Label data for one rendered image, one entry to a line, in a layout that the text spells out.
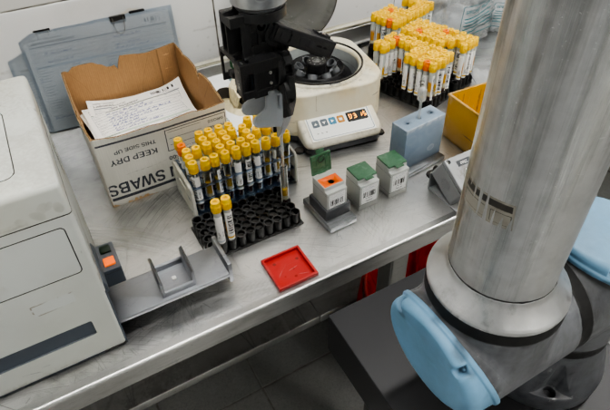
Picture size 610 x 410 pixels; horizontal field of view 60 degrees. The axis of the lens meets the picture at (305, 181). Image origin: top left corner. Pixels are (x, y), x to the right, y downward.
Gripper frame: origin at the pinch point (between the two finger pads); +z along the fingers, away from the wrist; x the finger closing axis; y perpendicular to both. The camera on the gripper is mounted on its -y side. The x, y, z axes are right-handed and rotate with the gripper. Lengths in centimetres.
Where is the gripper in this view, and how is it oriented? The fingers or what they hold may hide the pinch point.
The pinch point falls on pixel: (280, 125)
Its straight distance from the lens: 83.5
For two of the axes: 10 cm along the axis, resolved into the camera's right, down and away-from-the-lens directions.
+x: 5.0, 5.6, -6.7
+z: 0.2, 7.6, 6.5
